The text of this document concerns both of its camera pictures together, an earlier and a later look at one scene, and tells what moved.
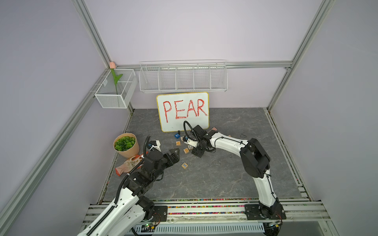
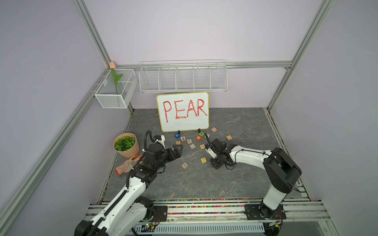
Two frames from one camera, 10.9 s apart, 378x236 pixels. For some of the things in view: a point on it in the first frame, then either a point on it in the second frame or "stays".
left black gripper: (175, 158) stays
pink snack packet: (127, 166) stays
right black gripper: (197, 152) -> (213, 164)
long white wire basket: (183, 75) stays
